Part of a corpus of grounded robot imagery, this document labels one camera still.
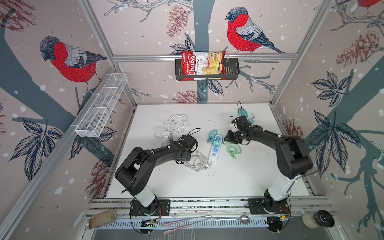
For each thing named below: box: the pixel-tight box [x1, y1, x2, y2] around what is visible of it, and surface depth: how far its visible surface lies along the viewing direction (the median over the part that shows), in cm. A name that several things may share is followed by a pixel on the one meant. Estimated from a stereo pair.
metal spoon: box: [215, 215, 250, 224], surface depth 71 cm
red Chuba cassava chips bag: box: [181, 51, 227, 82], surface depth 90 cm
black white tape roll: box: [302, 209, 335, 230], surface depth 63 cm
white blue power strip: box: [208, 134, 223, 162], surface depth 93 cm
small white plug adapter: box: [162, 130, 171, 137], surface depth 96 cm
